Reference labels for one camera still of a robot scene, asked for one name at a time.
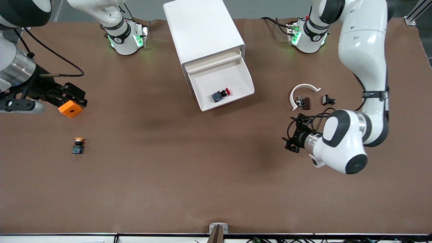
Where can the orange box with hole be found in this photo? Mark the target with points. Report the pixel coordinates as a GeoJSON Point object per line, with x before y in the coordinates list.
{"type": "Point", "coordinates": [71, 109]}

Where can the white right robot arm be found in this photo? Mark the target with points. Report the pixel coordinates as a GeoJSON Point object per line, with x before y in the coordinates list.
{"type": "Point", "coordinates": [5, 47]}

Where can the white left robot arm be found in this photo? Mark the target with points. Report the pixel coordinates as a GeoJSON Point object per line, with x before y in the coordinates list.
{"type": "Point", "coordinates": [362, 44]}

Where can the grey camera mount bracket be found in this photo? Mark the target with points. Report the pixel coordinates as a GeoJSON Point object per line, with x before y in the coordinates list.
{"type": "Point", "coordinates": [218, 233]}

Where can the yellow push button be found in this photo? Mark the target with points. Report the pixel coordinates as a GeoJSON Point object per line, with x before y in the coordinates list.
{"type": "Point", "coordinates": [78, 148]}

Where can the brown and black small component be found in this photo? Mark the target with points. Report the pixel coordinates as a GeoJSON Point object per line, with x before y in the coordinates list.
{"type": "Point", "coordinates": [306, 103]}

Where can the small black clip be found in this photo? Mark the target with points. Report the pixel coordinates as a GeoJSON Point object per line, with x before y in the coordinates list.
{"type": "Point", "coordinates": [325, 100]}

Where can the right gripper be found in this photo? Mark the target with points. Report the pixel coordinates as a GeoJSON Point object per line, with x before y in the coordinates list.
{"type": "Point", "coordinates": [40, 88]}

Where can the red push button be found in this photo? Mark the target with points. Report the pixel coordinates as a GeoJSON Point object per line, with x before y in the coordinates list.
{"type": "Point", "coordinates": [218, 97]}

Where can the aluminium frame extrusion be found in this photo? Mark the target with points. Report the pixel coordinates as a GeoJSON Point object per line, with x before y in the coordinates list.
{"type": "Point", "coordinates": [410, 21]}

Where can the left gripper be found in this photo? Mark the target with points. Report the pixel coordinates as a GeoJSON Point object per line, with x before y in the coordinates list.
{"type": "Point", "coordinates": [300, 136]}

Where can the white table edge rail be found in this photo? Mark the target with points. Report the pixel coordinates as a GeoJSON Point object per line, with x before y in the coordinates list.
{"type": "Point", "coordinates": [50, 239]}

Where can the brown paper table cover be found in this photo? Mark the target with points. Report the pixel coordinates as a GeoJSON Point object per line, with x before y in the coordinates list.
{"type": "Point", "coordinates": [216, 168]}

